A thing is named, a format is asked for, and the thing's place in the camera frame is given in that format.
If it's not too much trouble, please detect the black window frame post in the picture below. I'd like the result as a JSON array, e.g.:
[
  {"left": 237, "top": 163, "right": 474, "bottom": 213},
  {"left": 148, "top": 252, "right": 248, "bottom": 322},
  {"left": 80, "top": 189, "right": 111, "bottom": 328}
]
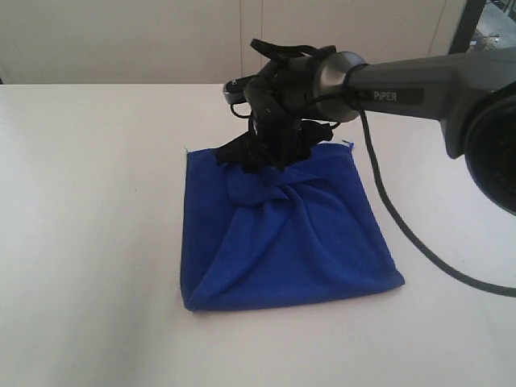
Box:
[{"left": 448, "top": 0, "right": 485, "bottom": 54}]

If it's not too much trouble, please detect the blue microfiber cloth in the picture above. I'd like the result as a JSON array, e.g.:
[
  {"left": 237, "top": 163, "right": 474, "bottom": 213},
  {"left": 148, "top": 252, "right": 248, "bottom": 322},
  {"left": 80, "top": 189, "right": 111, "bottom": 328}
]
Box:
[{"left": 180, "top": 142, "right": 405, "bottom": 311}]

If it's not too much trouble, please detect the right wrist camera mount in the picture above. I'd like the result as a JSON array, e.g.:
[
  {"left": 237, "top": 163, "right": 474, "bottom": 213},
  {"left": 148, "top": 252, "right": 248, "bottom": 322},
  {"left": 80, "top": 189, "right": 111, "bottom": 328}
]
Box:
[{"left": 223, "top": 76, "right": 253, "bottom": 119}]

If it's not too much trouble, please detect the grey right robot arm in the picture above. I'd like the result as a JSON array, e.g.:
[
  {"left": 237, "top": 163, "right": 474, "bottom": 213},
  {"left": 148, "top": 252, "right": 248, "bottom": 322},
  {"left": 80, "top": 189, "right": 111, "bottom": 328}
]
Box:
[{"left": 215, "top": 47, "right": 515, "bottom": 212}]

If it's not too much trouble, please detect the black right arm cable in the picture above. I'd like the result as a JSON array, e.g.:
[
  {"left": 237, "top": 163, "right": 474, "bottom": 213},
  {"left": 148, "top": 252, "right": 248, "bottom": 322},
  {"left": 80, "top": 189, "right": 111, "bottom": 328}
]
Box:
[{"left": 249, "top": 38, "right": 516, "bottom": 298}]

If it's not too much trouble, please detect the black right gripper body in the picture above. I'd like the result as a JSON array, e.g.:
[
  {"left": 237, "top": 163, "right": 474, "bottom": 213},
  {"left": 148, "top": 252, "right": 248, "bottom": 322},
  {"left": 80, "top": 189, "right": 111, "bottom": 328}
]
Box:
[{"left": 244, "top": 73, "right": 311, "bottom": 168}]

